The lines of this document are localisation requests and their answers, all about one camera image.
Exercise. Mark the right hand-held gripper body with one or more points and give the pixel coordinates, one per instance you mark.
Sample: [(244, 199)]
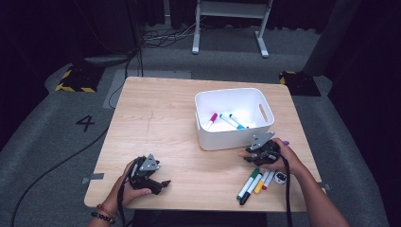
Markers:
[(266, 154)]

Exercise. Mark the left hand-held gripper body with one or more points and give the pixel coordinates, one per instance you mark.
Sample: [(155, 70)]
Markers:
[(146, 168)]

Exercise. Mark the white plastic bin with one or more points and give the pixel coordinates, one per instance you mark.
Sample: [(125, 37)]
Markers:
[(233, 138)]

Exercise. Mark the purple marker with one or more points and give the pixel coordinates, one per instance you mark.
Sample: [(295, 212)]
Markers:
[(286, 143)]

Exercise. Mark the red marker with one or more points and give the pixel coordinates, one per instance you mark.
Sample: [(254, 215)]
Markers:
[(268, 180)]

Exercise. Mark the white toy car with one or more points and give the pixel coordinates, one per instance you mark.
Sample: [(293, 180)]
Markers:
[(280, 177)]

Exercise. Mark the yellow marker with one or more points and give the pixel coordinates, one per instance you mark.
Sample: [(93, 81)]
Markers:
[(259, 186)]

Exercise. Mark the black marker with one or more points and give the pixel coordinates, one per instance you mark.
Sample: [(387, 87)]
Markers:
[(251, 189)]

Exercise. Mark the light blue marker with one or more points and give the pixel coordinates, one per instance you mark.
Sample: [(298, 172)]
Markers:
[(238, 121)]

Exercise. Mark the pink marker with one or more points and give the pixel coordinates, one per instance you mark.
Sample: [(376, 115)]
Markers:
[(212, 119)]

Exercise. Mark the person's right hand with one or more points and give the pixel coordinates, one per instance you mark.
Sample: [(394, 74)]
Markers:
[(288, 159)]

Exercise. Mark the person's left hand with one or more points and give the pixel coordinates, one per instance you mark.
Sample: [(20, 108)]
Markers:
[(126, 195)]

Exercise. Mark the grey tape piece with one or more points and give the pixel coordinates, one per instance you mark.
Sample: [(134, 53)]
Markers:
[(327, 187), (93, 178)]

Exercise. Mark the black yellow striped base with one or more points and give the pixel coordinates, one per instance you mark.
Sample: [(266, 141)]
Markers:
[(299, 83), (80, 78)]

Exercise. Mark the black stand pole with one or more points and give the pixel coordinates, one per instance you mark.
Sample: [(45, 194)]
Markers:
[(135, 34)]

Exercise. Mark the grey pillar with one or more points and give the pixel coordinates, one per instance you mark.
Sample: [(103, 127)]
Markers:
[(331, 34)]

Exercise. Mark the white metal stand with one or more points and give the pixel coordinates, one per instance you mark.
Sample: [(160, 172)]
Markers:
[(231, 9)]

